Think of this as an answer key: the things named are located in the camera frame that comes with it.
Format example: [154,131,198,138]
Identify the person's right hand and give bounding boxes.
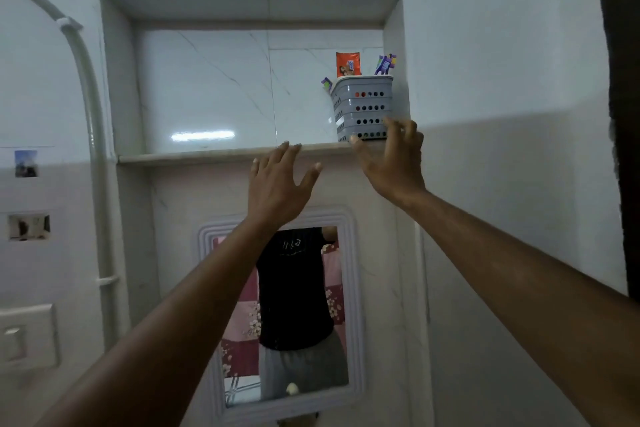
[349,116,429,207]

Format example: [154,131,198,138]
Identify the person's left hand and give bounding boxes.
[247,141,324,229]

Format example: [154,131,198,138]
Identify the person's left forearm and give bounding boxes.
[34,218,300,427]

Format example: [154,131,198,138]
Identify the person's right forearm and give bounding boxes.
[395,188,640,427]

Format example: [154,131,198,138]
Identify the grey perforated plastic basket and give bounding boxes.
[329,75,395,143]

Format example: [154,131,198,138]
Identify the stone niche shelf slab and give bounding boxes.
[117,141,362,166]

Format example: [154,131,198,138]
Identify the orange sachet packet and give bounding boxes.
[336,52,362,78]

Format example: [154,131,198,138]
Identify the purple sachet strip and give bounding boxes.
[374,53,399,76]

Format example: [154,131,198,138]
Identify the dark brown door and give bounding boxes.
[598,0,640,300]

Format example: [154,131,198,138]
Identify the white framed wall mirror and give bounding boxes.
[197,206,366,425]

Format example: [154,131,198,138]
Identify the white wall pipe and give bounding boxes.
[0,0,122,353]

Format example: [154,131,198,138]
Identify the small blue wall sticker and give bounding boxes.
[14,150,39,178]

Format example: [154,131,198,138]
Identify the wide dark wall sticker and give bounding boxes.
[7,212,51,242]

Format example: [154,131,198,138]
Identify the white wall switch plate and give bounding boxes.
[0,304,60,373]

